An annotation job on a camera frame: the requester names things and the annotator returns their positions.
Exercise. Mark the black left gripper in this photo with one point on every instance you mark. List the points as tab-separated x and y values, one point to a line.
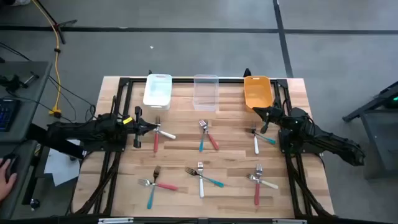
137	127

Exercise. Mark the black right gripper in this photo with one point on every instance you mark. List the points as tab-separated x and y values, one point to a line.
275	115

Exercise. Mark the clear plastic bin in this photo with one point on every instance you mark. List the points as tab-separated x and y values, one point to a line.
206	93

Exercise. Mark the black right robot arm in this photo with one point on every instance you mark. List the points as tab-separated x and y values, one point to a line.
326	140

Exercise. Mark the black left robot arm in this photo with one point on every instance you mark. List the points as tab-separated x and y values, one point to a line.
77	130

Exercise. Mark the orange plastic bin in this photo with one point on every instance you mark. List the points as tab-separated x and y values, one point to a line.
256	91

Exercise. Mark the white plastic bin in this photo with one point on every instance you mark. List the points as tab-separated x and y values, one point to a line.
157	93

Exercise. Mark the black table clamp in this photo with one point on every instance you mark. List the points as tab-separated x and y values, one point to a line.
150	72
247	73

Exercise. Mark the white paper sheet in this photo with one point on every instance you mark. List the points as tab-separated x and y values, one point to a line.
59	168

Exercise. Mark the grey metal cart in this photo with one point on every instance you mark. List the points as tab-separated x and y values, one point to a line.
376	140

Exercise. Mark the grey desk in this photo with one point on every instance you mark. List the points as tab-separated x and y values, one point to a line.
31	102

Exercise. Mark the black tripod stand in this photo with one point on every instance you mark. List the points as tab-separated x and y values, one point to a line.
66	22

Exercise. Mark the black caster wheel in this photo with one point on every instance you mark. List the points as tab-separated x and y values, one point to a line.
35	203

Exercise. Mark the black computer mouse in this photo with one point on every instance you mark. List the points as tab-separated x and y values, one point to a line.
13	166

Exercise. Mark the black keyboard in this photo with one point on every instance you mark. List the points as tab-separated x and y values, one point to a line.
7	115

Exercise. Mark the black desk clamp device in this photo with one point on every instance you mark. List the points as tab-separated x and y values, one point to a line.
14	83

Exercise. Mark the person's hand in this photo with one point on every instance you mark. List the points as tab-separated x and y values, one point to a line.
6	186

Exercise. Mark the black aluminium table frame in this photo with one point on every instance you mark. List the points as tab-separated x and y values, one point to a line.
182	80

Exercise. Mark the silver metal bracket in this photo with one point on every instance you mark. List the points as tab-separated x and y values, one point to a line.
115	221
289	221

